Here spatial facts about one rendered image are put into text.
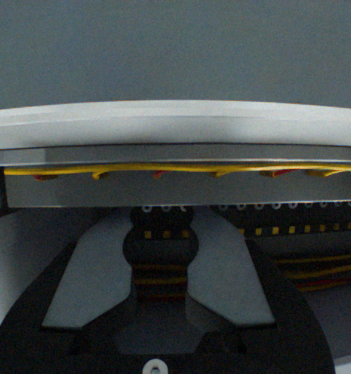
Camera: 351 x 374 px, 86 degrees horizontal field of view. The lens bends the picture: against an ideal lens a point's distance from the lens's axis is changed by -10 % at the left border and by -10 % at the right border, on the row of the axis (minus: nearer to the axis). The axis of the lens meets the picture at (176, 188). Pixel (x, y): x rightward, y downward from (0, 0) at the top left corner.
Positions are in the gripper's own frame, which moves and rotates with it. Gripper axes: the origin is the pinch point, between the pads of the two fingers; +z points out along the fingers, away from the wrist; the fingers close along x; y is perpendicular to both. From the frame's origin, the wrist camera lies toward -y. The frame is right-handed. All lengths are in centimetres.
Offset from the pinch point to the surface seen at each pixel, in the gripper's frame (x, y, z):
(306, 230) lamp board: 16.2, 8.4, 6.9
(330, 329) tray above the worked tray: 15.5, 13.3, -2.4
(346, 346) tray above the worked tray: 15.6, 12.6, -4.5
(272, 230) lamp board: 12.0, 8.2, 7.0
